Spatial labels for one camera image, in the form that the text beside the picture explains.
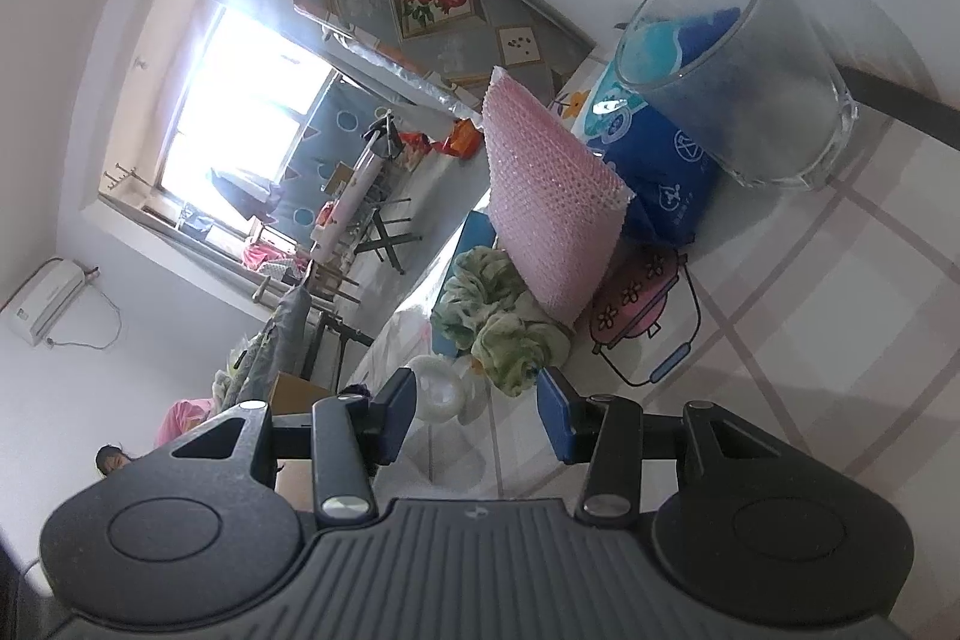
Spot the white wall air conditioner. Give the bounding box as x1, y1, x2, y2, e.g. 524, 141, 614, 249
2, 259, 88, 347

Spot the person in background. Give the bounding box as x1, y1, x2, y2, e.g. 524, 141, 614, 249
94, 445, 133, 476

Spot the folding metal table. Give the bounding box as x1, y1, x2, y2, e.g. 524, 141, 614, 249
308, 107, 420, 281

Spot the brown cardboard box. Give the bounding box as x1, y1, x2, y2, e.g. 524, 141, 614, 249
268, 374, 331, 512

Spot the pink sponge pad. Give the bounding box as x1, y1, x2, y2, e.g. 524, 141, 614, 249
482, 68, 633, 325

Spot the blue tissue pack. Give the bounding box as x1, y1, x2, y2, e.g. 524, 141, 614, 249
573, 7, 740, 248

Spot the bed with piled bedding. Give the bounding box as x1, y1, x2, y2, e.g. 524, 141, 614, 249
153, 283, 320, 448

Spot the clear glass cup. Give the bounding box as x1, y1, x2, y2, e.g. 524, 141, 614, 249
613, 0, 857, 190

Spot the green white floral cloth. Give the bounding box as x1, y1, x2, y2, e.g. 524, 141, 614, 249
430, 247, 571, 396

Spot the white strawberry yogurt cup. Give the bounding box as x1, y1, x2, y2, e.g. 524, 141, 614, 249
407, 354, 490, 425

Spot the orange bag on floor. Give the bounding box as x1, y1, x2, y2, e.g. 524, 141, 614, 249
434, 119, 483, 161

